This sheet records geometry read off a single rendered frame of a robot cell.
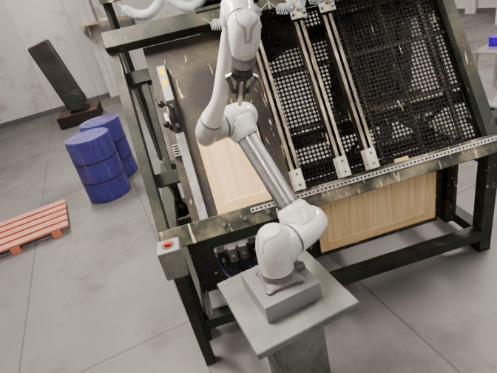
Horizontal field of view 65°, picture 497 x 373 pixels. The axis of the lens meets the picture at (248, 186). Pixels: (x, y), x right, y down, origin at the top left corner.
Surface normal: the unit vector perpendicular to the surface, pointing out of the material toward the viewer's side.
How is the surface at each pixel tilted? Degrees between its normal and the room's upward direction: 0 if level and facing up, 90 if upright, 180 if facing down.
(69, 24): 90
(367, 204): 90
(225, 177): 59
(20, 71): 90
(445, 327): 0
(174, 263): 90
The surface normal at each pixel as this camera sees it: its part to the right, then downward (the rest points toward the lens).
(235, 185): 0.08, -0.08
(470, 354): -0.20, -0.86
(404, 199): 0.21, 0.43
